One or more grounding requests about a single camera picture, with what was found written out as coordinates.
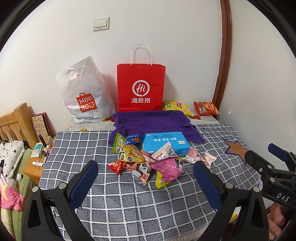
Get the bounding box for light pink candy pack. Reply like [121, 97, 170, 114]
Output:
[201, 152, 217, 169]

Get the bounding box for pink peach snack pack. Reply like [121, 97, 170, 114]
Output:
[185, 147, 198, 164]

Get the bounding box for large pink snack bag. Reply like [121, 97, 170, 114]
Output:
[150, 157, 183, 189]

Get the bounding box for small red snack pack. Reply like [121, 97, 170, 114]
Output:
[107, 160, 132, 175]

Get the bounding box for panda print snack pack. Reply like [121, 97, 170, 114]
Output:
[126, 163, 152, 185]

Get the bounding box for green triangular snack pack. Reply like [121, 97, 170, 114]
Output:
[111, 133, 126, 154]

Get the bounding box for yellow triangular snack pack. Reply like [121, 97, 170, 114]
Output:
[119, 144, 144, 163]

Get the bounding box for long colourful wafer pack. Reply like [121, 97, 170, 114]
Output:
[140, 150, 156, 164]

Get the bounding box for blue Oreo mini pack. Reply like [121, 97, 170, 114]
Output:
[125, 133, 145, 145]

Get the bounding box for person right hand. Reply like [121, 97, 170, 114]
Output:
[267, 202, 285, 240]

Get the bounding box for pink plush toy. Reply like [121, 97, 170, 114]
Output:
[1, 173, 25, 211]

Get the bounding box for wooden bedside table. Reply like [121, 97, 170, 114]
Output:
[23, 136, 56, 185]

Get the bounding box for grey checked blanket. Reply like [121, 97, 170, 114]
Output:
[38, 123, 263, 241]

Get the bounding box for white spotted pillow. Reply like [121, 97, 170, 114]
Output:
[0, 141, 26, 178]

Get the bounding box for orange Lays chips bag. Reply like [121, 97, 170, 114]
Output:
[194, 102, 220, 116]

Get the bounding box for patterned notebook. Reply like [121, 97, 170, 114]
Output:
[31, 112, 54, 143]

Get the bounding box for wooden headboard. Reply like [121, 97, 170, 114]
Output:
[0, 102, 39, 149]

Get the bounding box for blue tissue pack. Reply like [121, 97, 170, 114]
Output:
[142, 132, 190, 156]

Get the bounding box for newspaper sheet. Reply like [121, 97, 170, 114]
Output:
[65, 116, 219, 132]

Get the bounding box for yellow Lays chips bag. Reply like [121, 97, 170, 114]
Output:
[162, 101, 194, 117]

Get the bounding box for purple towel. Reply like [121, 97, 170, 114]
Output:
[108, 110, 205, 146]

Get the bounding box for white Miniso plastic bag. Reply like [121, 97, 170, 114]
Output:
[56, 56, 116, 123]

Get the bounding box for red paper Haidilao bag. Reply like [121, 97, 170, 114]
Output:
[116, 43, 167, 113]

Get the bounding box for brown wooden door frame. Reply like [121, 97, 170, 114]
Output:
[212, 0, 232, 109]

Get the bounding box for white wall light switch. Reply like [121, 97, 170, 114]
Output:
[92, 16, 110, 32]

